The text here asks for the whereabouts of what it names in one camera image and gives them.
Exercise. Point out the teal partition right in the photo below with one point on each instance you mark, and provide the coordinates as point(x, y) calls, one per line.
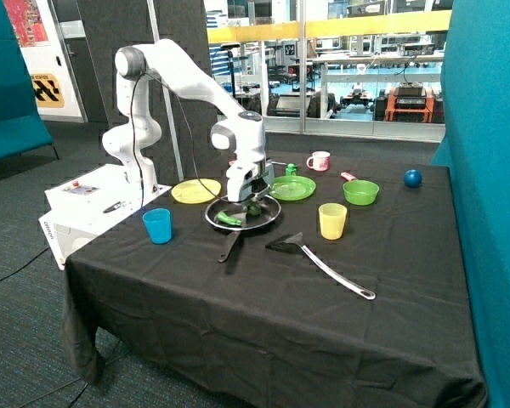
point(475, 80)

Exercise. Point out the yellow black warning sign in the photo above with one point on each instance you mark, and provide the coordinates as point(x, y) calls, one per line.
point(47, 91)

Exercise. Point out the green plastic plate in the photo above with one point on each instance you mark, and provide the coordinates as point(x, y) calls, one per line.
point(292, 188)

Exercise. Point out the yellow plastic plate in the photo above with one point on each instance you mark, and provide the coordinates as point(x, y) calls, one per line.
point(196, 191)

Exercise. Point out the red wall poster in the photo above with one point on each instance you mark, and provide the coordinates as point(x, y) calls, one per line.
point(27, 23)

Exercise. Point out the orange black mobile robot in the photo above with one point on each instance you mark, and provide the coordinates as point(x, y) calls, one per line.
point(410, 102)

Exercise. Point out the green toy bell pepper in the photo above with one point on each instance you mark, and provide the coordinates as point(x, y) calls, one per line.
point(253, 208)

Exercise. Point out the pink white mug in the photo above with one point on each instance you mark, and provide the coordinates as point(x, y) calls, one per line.
point(319, 161)

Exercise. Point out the white lab workbench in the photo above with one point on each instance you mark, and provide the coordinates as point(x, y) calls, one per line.
point(363, 80)

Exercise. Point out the blue plastic cup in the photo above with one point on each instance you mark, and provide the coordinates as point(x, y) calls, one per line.
point(158, 224)

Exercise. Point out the black tablecloth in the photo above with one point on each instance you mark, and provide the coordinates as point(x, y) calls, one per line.
point(272, 328)

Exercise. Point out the pink red small tool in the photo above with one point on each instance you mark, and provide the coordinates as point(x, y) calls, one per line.
point(347, 176)

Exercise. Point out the small green toy block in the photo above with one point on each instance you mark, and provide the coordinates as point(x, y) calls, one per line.
point(291, 170)

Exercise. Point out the black slotted spatula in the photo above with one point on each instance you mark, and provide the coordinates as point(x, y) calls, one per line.
point(290, 242)

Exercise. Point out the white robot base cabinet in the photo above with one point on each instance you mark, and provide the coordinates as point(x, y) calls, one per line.
point(88, 205)

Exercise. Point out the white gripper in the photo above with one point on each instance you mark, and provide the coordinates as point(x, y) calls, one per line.
point(249, 181)

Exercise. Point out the green plastic bowl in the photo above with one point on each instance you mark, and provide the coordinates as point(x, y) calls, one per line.
point(360, 192)

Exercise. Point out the green toy cucumber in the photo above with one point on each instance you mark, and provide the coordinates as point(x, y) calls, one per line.
point(224, 218)

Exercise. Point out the blue ball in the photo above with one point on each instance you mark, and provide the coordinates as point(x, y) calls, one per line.
point(412, 178)

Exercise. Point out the yellow plastic cup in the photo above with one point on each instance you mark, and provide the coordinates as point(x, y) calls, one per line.
point(332, 218)

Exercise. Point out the black frying pan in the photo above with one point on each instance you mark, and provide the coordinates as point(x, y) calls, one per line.
point(238, 218)

